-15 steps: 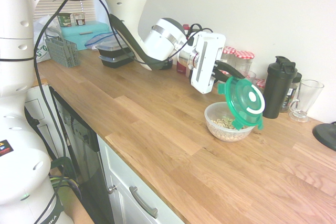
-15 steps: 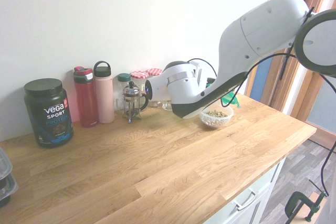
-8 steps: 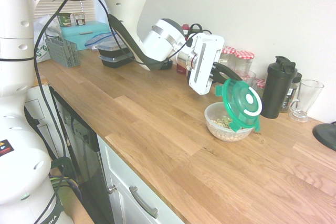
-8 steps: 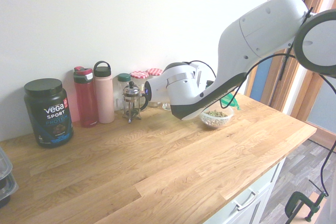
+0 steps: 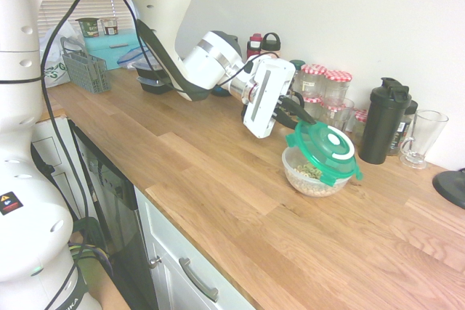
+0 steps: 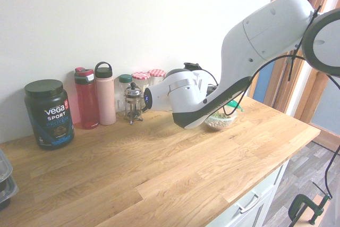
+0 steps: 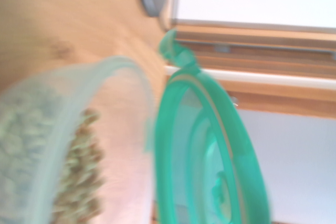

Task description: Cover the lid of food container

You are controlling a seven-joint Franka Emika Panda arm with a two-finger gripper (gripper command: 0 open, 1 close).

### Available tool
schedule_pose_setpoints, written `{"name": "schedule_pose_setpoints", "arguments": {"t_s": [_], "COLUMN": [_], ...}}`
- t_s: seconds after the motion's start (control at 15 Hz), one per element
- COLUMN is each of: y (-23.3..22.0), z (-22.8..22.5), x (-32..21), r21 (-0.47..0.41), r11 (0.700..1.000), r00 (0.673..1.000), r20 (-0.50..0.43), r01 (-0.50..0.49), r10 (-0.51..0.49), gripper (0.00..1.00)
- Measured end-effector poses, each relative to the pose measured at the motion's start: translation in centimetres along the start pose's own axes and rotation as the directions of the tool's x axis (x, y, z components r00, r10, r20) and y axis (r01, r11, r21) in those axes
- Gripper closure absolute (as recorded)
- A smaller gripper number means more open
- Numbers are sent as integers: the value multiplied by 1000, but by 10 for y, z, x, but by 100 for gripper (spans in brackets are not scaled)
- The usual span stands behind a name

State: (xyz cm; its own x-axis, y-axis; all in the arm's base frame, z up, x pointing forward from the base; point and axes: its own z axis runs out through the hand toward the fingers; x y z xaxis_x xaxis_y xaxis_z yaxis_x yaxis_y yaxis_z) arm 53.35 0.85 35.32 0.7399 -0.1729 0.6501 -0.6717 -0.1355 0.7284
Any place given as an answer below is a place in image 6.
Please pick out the clear plastic food bowl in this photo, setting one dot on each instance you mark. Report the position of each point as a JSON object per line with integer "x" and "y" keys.
{"x": 221, "y": 126}

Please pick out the white kitchen cabinet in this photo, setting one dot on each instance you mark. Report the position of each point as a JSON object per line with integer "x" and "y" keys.
{"x": 276, "y": 179}

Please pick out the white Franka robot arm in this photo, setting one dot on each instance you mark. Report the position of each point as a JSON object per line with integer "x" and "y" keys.
{"x": 239, "y": 59}

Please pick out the glass jar green lid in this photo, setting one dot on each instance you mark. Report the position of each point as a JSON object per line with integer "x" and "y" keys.
{"x": 125, "y": 80}

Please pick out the cereal rings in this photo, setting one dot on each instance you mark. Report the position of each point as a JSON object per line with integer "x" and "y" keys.
{"x": 219, "y": 124}

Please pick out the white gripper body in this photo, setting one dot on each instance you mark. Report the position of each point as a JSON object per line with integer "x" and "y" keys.
{"x": 202, "y": 83}

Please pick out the green metal clamp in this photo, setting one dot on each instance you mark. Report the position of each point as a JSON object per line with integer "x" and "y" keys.
{"x": 300, "y": 205}

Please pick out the glass jar red gingham lid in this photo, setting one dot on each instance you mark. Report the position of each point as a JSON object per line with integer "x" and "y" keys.
{"x": 141, "y": 79}
{"x": 157, "y": 76}

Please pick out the pink insulated bottle black cap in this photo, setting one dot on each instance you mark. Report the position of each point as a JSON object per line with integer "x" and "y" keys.
{"x": 106, "y": 99}

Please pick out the glass French press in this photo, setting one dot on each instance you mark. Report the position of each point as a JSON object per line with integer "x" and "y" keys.
{"x": 134, "y": 104}

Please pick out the black Vega protein tub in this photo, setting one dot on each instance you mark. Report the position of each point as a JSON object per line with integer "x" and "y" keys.
{"x": 50, "y": 115}

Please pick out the green round container lid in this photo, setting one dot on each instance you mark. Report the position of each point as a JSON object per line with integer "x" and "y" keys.
{"x": 235, "y": 106}

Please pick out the black takeaway container clear lid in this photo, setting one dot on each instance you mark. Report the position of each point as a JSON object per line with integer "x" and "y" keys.
{"x": 6, "y": 192}
{"x": 4, "y": 166}

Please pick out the red water bottle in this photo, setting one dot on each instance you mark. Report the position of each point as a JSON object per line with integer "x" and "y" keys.
{"x": 86, "y": 99}

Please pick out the black shaker bottle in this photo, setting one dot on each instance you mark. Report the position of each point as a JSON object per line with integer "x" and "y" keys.
{"x": 190, "y": 66}

